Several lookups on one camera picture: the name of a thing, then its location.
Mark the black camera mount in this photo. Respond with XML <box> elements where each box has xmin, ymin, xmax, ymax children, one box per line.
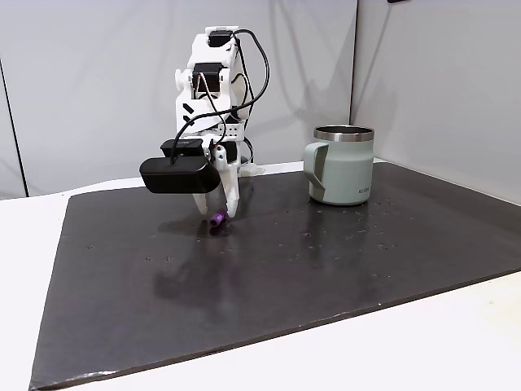
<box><xmin>160</xmin><ymin>138</ymin><xmax>205</xmax><ymax>159</ymax></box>

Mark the black oval camera box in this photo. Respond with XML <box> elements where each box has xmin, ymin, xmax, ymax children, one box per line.
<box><xmin>138</xmin><ymin>156</ymin><xmax>222</xmax><ymax>196</ymax></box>

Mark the black mat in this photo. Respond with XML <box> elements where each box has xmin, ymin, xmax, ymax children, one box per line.
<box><xmin>28</xmin><ymin>160</ymin><xmax>521</xmax><ymax>391</ymax></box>

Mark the purple ribbed pen grip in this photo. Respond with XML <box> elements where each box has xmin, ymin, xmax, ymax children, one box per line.
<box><xmin>208</xmin><ymin>208</ymin><xmax>228</xmax><ymax>231</ymax></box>

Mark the sage green steel mug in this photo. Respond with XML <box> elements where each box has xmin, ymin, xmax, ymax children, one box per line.
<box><xmin>302</xmin><ymin>125</ymin><xmax>376</xmax><ymax>207</ymax></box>

